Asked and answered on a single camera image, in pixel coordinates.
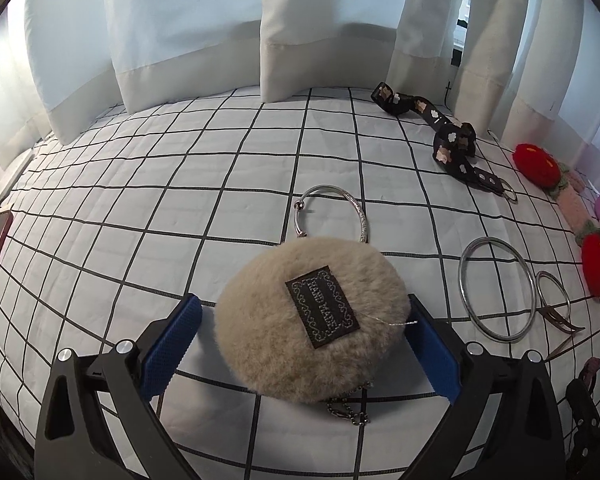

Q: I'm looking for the black studded strap keychain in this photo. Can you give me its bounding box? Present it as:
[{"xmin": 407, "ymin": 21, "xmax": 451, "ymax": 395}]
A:
[{"xmin": 370, "ymin": 82, "xmax": 518, "ymax": 204}]

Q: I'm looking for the silver open cuff bracelet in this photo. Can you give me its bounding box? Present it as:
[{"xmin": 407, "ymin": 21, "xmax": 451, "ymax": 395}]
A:
[{"xmin": 291, "ymin": 183, "xmax": 372, "ymax": 246}]

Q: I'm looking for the black hair tie pink flower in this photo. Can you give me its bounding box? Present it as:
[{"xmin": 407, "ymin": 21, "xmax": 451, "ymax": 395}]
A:
[{"xmin": 578, "ymin": 356, "xmax": 600, "ymax": 392}]

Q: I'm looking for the beige fluffy handmade pouch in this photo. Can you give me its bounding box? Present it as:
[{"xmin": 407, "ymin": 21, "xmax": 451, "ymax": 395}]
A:
[{"xmin": 214, "ymin": 237, "xmax": 411, "ymax": 404}]

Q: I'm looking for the small silver ring clip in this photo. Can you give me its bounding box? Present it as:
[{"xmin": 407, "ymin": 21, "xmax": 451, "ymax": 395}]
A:
[{"xmin": 535, "ymin": 270, "xmax": 584, "ymax": 335}]

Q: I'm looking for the white oval object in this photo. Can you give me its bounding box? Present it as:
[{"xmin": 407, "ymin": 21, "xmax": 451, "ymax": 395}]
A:
[{"xmin": 0, "ymin": 148, "xmax": 34, "ymax": 203}]

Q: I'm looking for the large silver bangle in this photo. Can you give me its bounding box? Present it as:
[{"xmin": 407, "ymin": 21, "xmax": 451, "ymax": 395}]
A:
[{"xmin": 457, "ymin": 235, "xmax": 539, "ymax": 344}]

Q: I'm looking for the white curtain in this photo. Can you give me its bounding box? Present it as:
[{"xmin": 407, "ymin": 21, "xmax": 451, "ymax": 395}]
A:
[{"xmin": 0, "ymin": 0, "xmax": 600, "ymax": 190}]

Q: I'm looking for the white grid tablecloth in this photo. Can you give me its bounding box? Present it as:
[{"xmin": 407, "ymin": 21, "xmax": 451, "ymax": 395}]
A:
[{"xmin": 0, "ymin": 88, "xmax": 600, "ymax": 479}]

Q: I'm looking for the pink strawberry headband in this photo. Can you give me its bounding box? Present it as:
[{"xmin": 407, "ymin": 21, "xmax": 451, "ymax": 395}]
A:
[{"xmin": 513, "ymin": 143, "xmax": 600, "ymax": 298}]

